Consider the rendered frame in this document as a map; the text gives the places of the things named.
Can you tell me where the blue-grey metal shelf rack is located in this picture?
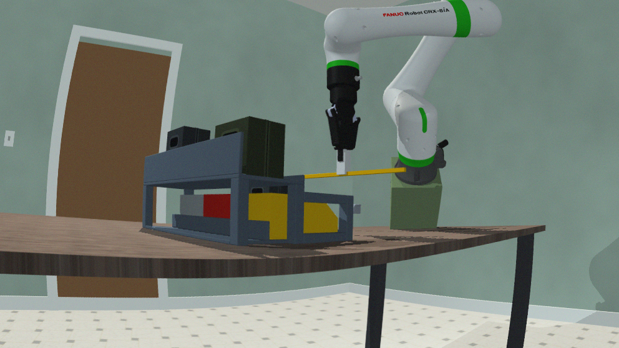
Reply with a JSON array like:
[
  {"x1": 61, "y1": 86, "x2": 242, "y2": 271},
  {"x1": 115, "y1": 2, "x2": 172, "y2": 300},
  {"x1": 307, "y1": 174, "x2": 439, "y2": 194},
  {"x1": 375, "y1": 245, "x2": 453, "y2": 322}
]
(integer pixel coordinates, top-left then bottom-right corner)
[{"x1": 142, "y1": 132, "x2": 361, "y2": 246}]

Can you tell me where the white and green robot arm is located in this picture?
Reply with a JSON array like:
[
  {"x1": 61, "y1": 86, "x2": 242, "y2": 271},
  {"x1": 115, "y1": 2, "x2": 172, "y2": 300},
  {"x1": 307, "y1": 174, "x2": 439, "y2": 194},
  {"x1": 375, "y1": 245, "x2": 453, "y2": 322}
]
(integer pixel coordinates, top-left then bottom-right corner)
[{"x1": 324, "y1": 0, "x2": 502, "y2": 185}]

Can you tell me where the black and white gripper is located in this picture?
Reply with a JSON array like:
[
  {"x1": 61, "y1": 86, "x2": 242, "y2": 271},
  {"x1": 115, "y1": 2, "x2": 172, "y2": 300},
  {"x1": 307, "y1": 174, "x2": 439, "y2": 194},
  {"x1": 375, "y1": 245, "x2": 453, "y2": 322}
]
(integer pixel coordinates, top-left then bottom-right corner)
[{"x1": 325, "y1": 87, "x2": 361, "y2": 175}]

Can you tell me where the yellow bar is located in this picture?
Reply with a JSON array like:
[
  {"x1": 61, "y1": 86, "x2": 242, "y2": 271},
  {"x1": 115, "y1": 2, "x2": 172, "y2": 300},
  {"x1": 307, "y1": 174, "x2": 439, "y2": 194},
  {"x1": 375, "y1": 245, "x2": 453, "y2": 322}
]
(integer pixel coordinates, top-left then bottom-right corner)
[{"x1": 304, "y1": 168, "x2": 406, "y2": 179}]

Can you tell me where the red bin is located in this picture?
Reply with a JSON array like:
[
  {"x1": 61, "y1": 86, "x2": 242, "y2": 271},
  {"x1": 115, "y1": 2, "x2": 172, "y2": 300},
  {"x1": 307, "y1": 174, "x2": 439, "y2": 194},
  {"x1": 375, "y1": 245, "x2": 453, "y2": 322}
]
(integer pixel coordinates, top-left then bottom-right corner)
[{"x1": 203, "y1": 194, "x2": 230, "y2": 218}]

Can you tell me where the yellow open bin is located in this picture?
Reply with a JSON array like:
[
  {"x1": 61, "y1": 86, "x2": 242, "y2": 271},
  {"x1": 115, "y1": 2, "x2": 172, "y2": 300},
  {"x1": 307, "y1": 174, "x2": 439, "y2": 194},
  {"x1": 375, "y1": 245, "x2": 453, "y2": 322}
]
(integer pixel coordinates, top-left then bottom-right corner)
[{"x1": 248, "y1": 193, "x2": 338, "y2": 239}]

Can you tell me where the grey open bin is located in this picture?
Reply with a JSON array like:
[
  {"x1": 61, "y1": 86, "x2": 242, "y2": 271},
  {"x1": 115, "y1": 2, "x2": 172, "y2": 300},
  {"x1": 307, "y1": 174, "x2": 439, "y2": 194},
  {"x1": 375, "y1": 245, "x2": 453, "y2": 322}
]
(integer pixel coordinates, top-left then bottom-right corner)
[{"x1": 180, "y1": 195, "x2": 203, "y2": 216}]

